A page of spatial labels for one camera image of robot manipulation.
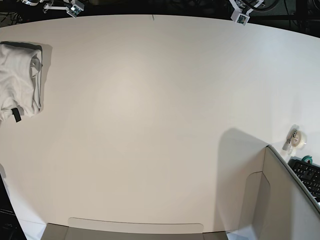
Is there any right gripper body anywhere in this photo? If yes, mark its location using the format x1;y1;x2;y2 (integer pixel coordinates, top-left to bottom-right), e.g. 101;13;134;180
21;0;85;18

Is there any white printed t-shirt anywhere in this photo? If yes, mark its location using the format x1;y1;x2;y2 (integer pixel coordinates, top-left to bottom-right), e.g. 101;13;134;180
0;41;43;122

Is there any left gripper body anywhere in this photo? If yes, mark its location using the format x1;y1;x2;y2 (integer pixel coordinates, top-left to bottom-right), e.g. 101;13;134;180
229;0;265;26

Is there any green tape roll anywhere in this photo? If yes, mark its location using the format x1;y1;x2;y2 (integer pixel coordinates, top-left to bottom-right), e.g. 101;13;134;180
301;155;313;165

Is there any clear tape roll dispenser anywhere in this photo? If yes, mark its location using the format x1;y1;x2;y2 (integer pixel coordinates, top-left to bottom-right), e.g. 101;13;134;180
282;124;308;157

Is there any grey cardboard box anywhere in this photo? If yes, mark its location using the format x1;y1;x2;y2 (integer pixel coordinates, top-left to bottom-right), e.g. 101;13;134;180
41;146;320;240

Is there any black computer keyboard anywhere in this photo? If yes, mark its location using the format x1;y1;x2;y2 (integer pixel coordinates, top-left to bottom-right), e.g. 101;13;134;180
288;157;320;203

